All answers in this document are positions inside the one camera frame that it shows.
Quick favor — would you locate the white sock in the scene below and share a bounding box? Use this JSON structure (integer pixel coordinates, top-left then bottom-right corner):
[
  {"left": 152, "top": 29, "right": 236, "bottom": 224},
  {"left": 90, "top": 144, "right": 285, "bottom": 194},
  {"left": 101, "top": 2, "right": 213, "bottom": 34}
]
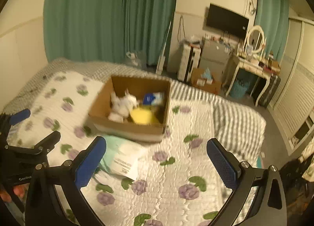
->
[{"left": 108, "top": 89, "right": 139, "bottom": 123}]

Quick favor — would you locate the yellow sponge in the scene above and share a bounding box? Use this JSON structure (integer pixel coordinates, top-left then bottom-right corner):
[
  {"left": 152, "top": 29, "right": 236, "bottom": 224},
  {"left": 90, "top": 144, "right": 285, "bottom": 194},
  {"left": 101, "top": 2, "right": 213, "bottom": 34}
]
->
[{"left": 130, "top": 107, "right": 160, "bottom": 125}]

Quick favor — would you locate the blue labelled white pack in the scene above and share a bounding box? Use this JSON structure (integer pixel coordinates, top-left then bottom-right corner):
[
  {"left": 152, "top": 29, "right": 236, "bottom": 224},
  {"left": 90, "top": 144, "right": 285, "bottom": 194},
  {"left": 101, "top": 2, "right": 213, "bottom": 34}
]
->
[{"left": 142, "top": 92, "right": 165, "bottom": 106}]

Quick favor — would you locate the teal white tissue pack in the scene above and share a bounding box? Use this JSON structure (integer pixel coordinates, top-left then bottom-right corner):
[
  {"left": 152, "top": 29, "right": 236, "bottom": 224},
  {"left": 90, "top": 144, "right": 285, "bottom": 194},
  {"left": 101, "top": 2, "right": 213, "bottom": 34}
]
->
[{"left": 99, "top": 135, "right": 147, "bottom": 180}]

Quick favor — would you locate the white floral quilt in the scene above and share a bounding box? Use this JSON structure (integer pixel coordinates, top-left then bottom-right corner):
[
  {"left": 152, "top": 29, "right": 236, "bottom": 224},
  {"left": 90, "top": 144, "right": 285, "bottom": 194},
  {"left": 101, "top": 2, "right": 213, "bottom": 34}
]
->
[{"left": 7, "top": 70, "right": 258, "bottom": 226}]

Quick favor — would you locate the brown cardboard box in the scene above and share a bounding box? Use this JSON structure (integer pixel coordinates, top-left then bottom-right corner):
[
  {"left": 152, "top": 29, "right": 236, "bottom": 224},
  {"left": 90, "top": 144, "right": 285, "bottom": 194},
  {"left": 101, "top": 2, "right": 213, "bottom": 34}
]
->
[{"left": 88, "top": 75, "right": 171, "bottom": 143}]

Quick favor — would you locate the white louvered wardrobe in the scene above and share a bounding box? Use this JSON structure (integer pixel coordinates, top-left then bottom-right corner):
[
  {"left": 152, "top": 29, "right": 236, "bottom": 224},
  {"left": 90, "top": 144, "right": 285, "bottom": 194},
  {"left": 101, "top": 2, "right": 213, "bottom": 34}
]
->
[{"left": 268, "top": 17, "right": 313, "bottom": 155}]

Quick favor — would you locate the large teal curtain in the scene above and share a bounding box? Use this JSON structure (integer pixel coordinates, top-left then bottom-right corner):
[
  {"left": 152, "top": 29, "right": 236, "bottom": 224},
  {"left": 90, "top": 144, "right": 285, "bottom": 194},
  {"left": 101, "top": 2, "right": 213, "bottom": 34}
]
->
[{"left": 43, "top": 0, "right": 176, "bottom": 65}]

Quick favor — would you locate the blue plastic basket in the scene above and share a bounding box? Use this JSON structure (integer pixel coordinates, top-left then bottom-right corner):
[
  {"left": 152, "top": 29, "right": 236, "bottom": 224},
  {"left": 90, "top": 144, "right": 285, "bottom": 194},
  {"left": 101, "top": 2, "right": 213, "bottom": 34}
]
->
[{"left": 229, "top": 79, "right": 250, "bottom": 99}]

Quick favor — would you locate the floor cardboard box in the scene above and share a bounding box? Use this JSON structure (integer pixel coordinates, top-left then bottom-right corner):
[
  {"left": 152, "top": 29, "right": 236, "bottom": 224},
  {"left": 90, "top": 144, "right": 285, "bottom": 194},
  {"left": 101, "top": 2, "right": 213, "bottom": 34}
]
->
[{"left": 191, "top": 68, "right": 221, "bottom": 95}]

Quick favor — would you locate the white dressing table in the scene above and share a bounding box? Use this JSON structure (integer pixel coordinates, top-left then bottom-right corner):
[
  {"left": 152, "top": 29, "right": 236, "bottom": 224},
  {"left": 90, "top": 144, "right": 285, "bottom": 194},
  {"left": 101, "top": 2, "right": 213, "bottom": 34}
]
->
[{"left": 224, "top": 54, "right": 282, "bottom": 108}]

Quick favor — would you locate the grey mini fridge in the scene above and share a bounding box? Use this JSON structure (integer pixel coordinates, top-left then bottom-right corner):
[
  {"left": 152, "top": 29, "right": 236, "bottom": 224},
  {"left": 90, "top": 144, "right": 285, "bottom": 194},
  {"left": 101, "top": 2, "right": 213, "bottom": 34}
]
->
[{"left": 199, "top": 40, "right": 230, "bottom": 81}]

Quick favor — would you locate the white drawer cabinet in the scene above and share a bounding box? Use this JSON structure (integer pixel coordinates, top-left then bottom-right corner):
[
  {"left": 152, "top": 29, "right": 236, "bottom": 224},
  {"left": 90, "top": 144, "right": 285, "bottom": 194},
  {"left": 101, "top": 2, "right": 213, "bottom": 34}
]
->
[{"left": 177, "top": 44, "right": 201, "bottom": 83}]

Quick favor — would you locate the oval vanity mirror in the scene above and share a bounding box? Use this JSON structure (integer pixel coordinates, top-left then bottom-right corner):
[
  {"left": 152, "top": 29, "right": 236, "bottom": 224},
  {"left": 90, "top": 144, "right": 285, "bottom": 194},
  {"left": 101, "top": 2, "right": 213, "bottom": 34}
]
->
[{"left": 244, "top": 25, "right": 267, "bottom": 54}]

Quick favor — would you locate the small teal curtain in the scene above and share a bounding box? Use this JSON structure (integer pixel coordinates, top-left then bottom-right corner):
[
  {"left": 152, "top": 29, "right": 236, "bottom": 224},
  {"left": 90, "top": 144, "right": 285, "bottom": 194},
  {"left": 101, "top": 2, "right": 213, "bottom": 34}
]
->
[{"left": 255, "top": 0, "right": 289, "bottom": 61}]

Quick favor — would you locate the black wall television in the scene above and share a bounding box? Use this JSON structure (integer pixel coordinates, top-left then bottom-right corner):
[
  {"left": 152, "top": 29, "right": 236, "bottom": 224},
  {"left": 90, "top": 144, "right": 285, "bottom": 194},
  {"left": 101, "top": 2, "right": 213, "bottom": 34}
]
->
[{"left": 206, "top": 4, "right": 249, "bottom": 39}]

